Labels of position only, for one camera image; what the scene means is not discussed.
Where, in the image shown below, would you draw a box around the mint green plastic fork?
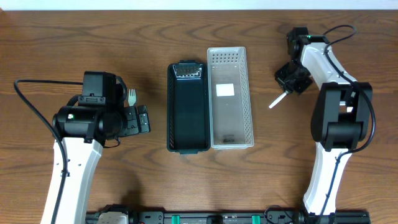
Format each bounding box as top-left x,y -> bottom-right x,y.
127,89 -> 137,106

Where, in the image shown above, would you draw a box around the white plastic spoon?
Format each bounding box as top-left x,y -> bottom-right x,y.
269,91 -> 289,109

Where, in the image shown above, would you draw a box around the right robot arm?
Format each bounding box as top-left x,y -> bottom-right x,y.
275,27 -> 376,217

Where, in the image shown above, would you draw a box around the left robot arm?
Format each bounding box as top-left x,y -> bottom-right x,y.
41,71 -> 150,223

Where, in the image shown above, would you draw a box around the dark green plastic basket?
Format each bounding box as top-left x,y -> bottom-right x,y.
167,60 -> 210,154

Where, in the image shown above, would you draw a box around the clear white plastic basket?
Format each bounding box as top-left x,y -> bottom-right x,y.
207,47 -> 254,150

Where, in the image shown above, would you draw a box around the white paper label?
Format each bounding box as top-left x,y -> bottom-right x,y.
216,83 -> 234,97

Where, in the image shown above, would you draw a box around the black mounting rail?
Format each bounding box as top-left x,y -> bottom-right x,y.
83,205 -> 371,224

